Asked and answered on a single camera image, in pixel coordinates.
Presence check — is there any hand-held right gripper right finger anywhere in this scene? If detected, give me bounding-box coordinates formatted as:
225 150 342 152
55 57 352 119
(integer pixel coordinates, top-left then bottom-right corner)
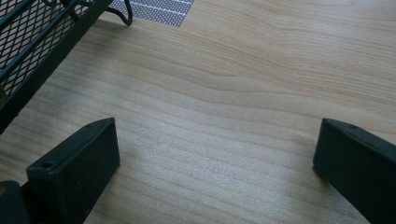
312 118 396 224

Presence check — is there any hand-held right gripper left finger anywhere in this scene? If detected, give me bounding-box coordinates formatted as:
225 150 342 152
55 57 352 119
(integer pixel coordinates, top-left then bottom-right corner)
26 117 121 224

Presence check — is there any black wire mesh basket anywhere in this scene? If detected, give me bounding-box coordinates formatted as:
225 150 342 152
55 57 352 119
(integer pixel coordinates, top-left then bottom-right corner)
0 0 134 135

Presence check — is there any grey striped placemat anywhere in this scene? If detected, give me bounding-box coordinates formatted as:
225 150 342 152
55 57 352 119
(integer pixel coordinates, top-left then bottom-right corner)
108 0 194 28

